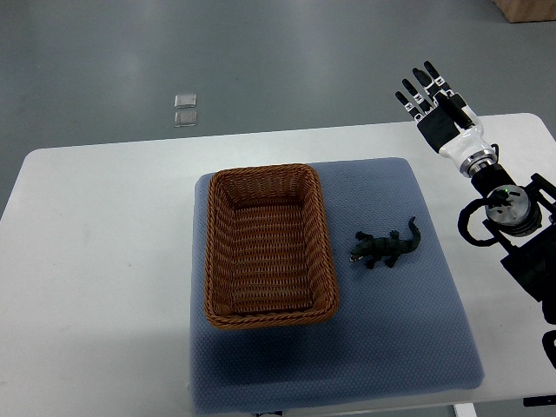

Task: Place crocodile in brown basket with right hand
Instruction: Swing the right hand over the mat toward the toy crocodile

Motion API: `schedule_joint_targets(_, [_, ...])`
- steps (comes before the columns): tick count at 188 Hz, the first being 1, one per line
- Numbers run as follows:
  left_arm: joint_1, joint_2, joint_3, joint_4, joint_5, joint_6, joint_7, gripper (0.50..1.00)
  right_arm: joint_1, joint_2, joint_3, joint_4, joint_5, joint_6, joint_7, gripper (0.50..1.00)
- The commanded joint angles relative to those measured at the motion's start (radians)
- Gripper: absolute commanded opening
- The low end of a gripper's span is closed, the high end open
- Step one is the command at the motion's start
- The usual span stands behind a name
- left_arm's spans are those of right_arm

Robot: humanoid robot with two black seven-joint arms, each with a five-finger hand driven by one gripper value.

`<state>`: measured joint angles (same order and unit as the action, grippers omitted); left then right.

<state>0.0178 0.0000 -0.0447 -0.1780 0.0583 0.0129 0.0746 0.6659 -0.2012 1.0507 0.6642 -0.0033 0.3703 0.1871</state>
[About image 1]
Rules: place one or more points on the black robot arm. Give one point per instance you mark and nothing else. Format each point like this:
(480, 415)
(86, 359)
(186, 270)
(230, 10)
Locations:
(521, 219)

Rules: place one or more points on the dark green toy crocodile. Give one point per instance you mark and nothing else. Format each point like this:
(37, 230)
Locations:
(390, 248)

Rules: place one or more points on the upper metal floor plate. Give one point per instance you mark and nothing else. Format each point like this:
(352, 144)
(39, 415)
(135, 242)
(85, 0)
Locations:
(185, 100)

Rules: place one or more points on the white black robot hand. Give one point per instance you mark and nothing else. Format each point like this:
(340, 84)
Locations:
(445, 120)

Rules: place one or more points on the white table leg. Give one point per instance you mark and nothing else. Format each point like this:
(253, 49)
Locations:
(464, 410)

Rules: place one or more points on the blue grey cushion mat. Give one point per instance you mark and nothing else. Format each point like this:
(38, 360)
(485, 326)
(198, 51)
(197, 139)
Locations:
(398, 331)

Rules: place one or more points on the wooden box corner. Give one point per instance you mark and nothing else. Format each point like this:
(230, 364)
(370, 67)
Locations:
(527, 11)

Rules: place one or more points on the brown wicker basket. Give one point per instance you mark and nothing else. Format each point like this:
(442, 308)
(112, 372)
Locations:
(268, 257)

